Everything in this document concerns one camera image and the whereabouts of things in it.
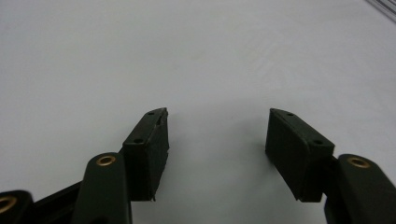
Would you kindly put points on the metal rail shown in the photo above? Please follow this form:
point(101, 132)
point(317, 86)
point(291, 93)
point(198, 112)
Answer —
point(383, 6)

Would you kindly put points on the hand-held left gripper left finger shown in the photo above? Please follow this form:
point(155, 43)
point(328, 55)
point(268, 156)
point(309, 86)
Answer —
point(146, 161)

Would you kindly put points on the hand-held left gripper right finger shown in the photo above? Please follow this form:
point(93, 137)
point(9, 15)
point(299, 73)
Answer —
point(299, 155)

